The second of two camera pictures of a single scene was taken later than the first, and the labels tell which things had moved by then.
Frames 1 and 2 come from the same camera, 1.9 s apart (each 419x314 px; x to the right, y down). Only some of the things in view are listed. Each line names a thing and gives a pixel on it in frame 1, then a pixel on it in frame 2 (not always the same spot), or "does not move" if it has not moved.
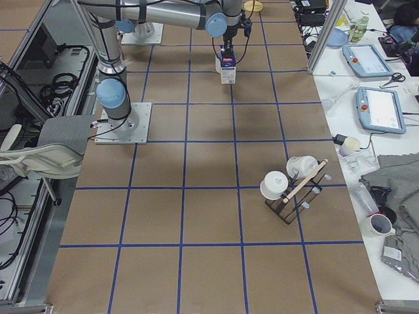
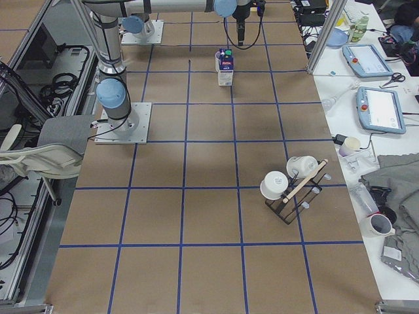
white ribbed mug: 218,62 does not move
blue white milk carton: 228,68 does not move
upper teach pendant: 365,61 does not move
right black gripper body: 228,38 to 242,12
